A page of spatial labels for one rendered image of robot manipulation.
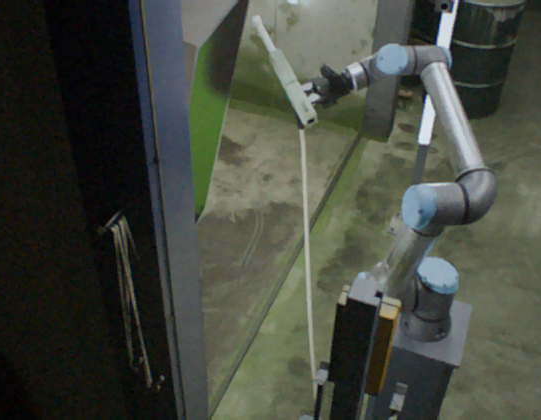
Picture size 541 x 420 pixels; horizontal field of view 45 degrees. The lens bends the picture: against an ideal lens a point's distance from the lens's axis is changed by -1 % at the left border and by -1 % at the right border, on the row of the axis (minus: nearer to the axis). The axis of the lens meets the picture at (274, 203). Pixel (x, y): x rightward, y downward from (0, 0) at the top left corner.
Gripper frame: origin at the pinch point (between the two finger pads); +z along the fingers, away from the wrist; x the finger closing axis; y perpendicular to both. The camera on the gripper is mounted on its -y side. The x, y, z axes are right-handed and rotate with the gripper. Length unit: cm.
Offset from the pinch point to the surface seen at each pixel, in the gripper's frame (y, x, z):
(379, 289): -65, -88, 18
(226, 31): 18, 53, 6
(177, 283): -32, -57, 54
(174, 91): -75, -37, 37
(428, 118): 105, 28, -78
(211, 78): 38, 51, 18
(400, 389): -9, -98, 14
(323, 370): -8, -86, 30
